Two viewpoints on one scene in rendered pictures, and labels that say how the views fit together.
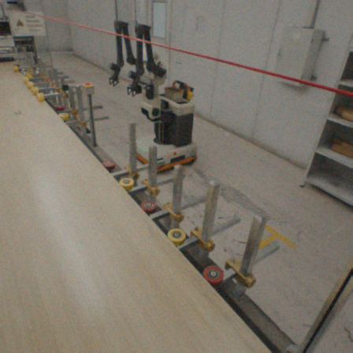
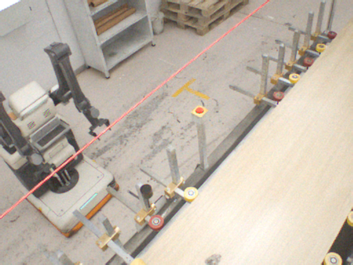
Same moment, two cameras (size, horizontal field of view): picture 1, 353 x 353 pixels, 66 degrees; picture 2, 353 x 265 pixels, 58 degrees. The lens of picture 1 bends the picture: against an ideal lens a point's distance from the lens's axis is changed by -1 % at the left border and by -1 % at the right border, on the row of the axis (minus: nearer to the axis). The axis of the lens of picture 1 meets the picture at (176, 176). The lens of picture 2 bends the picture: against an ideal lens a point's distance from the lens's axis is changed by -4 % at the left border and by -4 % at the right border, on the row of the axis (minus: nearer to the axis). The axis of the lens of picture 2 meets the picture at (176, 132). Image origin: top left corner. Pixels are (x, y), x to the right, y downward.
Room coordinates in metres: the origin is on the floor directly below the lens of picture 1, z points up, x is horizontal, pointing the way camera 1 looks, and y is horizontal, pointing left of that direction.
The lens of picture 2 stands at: (2.45, 2.05, 2.49)
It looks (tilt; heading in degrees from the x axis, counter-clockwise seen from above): 46 degrees down; 264
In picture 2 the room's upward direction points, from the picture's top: 9 degrees counter-clockwise
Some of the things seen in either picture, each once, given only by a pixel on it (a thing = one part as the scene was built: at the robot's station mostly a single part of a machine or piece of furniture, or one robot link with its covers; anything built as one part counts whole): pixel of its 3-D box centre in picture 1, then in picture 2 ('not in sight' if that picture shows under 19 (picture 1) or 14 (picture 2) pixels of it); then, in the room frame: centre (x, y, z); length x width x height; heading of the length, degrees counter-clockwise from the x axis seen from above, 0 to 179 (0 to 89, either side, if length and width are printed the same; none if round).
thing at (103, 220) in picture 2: (65, 100); (114, 239); (2.77, 1.19, 0.89); 0.04 x 0.04 x 0.48; 37
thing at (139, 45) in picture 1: (139, 50); (71, 79); (2.82, 0.42, 1.40); 0.11 x 0.06 x 0.43; 39
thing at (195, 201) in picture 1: (179, 208); (285, 63); (1.23, -0.03, 0.81); 0.43 x 0.03 x 0.04; 127
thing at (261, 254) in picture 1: (245, 265); (310, 34); (0.83, -0.32, 0.83); 0.43 x 0.03 x 0.04; 127
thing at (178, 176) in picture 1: (176, 204); (293, 55); (1.17, -0.01, 0.88); 0.04 x 0.04 x 0.48; 37
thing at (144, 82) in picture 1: (144, 87); (51, 138); (3.10, 0.42, 0.99); 0.28 x 0.16 x 0.22; 38
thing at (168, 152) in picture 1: (164, 149); (68, 187); (3.28, 0.19, 0.16); 0.67 x 0.64 x 0.25; 128
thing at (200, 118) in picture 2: (88, 89); (200, 115); (2.16, 0.73, 1.18); 0.07 x 0.07 x 0.08; 37
